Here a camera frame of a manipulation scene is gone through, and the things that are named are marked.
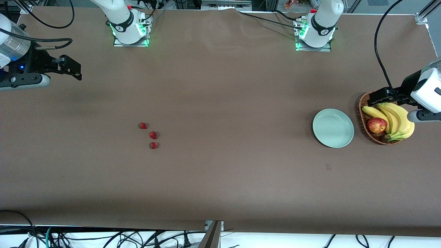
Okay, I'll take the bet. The brown wicker basket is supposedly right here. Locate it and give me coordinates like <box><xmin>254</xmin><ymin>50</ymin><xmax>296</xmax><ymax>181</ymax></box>
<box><xmin>359</xmin><ymin>91</ymin><xmax>405</xmax><ymax>145</ymax></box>

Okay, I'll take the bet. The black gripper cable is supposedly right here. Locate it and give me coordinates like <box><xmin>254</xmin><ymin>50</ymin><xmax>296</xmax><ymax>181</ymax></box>
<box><xmin>375</xmin><ymin>0</ymin><xmax>405</xmax><ymax>92</ymax></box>
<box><xmin>0</xmin><ymin>0</ymin><xmax>75</xmax><ymax>51</ymax></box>

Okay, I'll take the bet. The teal floor cable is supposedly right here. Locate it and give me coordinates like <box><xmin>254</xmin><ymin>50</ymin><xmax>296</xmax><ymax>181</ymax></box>
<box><xmin>45</xmin><ymin>226</ymin><xmax>55</xmax><ymax>248</ymax></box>

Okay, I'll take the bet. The pale green round plate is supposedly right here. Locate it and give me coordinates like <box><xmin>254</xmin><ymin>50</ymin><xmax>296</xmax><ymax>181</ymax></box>
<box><xmin>312</xmin><ymin>108</ymin><xmax>355</xmax><ymax>148</ymax></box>

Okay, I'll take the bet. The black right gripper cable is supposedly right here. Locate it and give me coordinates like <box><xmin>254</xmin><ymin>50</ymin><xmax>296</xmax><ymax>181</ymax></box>
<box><xmin>0</xmin><ymin>0</ymin><xmax>75</xmax><ymax>51</ymax></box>

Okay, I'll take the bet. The red apple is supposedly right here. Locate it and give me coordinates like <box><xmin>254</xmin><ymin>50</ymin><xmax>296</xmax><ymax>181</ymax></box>
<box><xmin>367</xmin><ymin>117</ymin><xmax>388</xmax><ymax>134</ymax></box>

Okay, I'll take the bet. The black table power cable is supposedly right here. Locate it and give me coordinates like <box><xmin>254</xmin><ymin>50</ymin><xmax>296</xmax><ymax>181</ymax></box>
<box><xmin>235</xmin><ymin>9</ymin><xmax>305</xmax><ymax>31</ymax></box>

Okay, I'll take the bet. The large table cover sheet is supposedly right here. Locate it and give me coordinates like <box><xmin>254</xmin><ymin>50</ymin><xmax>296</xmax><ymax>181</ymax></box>
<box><xmin>0</xmin><ymin>6</ymin><xmax>441</xmax><ymax>238</ymax></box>

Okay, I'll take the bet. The wooden post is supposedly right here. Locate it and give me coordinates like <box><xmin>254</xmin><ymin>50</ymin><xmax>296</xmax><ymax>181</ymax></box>
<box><xmin>198</xmin><ymin>220</ymin><xmax>223</xmax><ymax>248</ymax></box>

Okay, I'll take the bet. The colourful toy pile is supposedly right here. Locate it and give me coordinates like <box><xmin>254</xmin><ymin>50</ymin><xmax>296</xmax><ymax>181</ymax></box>
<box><xmin>284</xmin><ymin>0</ymin><xmax>322</xmax><ymax>9</ymax></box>

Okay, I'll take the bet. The grey metal box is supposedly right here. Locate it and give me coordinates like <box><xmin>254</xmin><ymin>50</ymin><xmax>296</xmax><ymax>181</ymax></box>
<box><xmin>201</xmin><ymin>0</ymin><xmax>252</xmax><ymax>11</ymax></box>

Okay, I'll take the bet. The yellow banana bunch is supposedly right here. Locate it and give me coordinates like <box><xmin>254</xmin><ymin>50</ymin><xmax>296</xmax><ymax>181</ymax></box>
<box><xmin>362</xmin><ymin>102</ymin><xmax>415</xmax><ymax>142</ymax></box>

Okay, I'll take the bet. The thick black floor cable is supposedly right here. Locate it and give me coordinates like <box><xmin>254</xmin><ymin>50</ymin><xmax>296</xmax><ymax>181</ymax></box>
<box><xmin>0</xmin><ymin>209</ymin><xmax>38</xmax><ymax>248</ymax></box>

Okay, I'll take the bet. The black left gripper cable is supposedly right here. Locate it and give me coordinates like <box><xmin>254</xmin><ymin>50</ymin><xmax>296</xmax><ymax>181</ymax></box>
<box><xmin>375</xmin><ymin>0</ymin><xmax>405</xmax><ymax>92</ymax></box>

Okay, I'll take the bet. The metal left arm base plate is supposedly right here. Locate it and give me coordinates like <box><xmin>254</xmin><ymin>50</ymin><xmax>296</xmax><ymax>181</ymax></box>
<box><xmin>295</xmin><ymin>17</ymin><xmax>333</xmax><ymax>52</ymax></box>

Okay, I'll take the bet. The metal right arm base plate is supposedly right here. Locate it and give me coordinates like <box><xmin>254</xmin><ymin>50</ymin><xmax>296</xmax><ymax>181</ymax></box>
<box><xmin>113</xmin><ymin>15</ymin><xmax>152</xmax><ymax>48</ymax></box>

